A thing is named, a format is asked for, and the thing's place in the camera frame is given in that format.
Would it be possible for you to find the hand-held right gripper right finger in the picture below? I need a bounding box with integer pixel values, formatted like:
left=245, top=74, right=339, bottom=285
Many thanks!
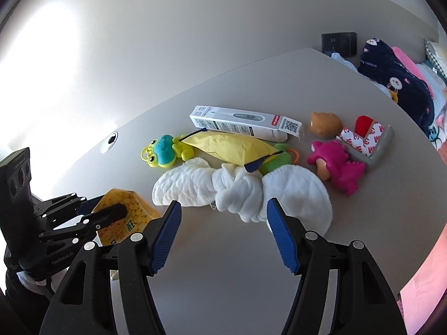
left=266, top=197, right=408, bottom=335

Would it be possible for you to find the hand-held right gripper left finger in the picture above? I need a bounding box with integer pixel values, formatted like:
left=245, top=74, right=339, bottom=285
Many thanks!
left=39, top=200, right=182, bottom=335

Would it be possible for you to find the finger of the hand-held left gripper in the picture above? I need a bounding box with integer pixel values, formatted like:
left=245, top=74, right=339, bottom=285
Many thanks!
left=44, top=193, right=106, bottom=221
left=38, top=203, right=128, bottom=248

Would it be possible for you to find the yellow snack box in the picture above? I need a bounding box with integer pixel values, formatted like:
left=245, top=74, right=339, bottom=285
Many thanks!
left=91, top=188, right=162, bottom=248

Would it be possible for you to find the white quilted cloth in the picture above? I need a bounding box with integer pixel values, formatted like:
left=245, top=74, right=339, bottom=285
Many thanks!
left=152, top=157, right=333, bottom=236

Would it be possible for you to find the white thermometer box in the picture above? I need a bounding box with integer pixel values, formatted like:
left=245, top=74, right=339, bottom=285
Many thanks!
left=189, top=105, right=303, bottom=142

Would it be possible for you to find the green teal frog toy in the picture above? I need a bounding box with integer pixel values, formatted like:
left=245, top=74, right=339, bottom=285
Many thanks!
left=141, top=134, right=194, bottom=167

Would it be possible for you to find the pink dinosaur toy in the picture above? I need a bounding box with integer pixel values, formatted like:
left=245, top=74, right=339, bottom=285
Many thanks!
left=306, top=140, right=367, bottom=198

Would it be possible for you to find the yellow foil packet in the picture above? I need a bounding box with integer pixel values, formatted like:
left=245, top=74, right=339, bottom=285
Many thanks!
left=180, top=129, right=284, bottom=173

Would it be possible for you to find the brown squishy bread toy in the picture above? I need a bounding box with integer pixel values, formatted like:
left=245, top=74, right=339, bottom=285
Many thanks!
left=310, top=112, right=343, bottom=137

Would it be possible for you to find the pink bed sheet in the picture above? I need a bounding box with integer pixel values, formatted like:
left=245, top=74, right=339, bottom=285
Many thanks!
left=399, top=140, right=447, bottom=325

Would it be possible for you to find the white cartoon printed cloth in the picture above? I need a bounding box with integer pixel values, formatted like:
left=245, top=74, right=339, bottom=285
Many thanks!
left=428, top=126, right=443, bottom=151

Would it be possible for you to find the light blue baby garment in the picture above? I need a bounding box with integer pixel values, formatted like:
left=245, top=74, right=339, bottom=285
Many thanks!
left=330, top=52, right=360, bottom=74

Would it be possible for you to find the navy printed fleece blanket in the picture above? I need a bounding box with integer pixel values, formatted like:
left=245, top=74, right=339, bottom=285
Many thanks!
left=358, top=37, right=435, bottom=135

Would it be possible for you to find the pink fleece blanket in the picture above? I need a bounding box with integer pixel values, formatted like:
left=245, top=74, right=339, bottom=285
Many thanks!
left=390, top=46, right=435, bottom=98

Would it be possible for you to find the light blue knitted blanket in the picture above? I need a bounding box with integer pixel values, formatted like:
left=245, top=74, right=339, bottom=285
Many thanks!
left=415, top=63, right=447, bottom=112

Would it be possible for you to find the checked patchwork pillow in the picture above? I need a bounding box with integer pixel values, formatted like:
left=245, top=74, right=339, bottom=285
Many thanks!
left=424, top=39, right=447, bottom=77

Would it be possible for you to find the white desk cable grommet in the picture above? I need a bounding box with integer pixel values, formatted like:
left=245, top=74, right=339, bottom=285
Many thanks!
left=101, top=132, right=118, bottom=153

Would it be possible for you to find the green toy with orange ring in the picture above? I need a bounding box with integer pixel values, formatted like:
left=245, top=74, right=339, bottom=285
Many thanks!
left=258, top=142, right=301, bottom=175

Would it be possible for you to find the black wall socket panel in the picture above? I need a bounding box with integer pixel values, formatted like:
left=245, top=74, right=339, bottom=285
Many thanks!
left=321, top=32, right=358, bottom=57

